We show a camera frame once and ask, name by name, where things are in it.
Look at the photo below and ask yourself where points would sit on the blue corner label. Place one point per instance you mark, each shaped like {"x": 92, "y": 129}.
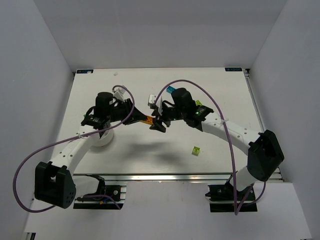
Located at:
{"x": 84, "y": 71}
{"x": 233, "y": 69}

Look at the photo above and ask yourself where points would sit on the right blue corner label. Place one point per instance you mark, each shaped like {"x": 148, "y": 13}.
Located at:
{"x": 233, "y": 69}

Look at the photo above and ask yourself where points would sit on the white divided round container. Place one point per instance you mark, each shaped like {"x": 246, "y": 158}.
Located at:
{"x": 105, "y": 138}

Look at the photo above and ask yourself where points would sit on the aluminium front rail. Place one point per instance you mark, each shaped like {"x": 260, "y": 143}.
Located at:
{"x": 221, "y": 178}

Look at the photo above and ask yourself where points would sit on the orange long lego brick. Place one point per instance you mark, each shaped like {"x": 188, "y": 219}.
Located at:
{"x": 149, "y": 120}

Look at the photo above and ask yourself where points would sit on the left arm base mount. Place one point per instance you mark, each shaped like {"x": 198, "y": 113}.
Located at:
{"x": 110, "y": 197}

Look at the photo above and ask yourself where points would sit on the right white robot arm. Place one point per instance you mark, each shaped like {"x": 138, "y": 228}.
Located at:
{"x": 263, "y": 151}

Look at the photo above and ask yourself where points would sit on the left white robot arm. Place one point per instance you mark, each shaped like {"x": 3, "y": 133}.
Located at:
{"x": 54, "y": 183}

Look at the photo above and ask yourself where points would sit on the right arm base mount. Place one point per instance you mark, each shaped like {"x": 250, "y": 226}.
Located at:
{"x": 221, "y": 200}

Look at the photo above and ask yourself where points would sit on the lime lego brick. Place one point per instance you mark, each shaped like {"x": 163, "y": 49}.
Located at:
{"x": 199, "y": 102}
{"x": 195, "y": 151}

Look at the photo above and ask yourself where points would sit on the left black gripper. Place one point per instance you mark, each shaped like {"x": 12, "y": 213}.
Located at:
{"x": 128, "y": 111}

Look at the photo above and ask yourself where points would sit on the blue long lego brick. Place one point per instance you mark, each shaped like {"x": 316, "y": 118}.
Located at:
{"x": 170, "y": 89}

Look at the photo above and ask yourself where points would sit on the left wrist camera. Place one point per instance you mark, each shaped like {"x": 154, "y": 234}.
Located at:
{"x": 118, "y": 92}

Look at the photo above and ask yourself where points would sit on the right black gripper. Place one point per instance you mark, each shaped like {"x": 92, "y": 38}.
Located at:
{"x": 164, "y": 114}

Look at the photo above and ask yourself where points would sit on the left blue corner label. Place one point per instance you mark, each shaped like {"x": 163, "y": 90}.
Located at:
{"x": 84, "y": 71}

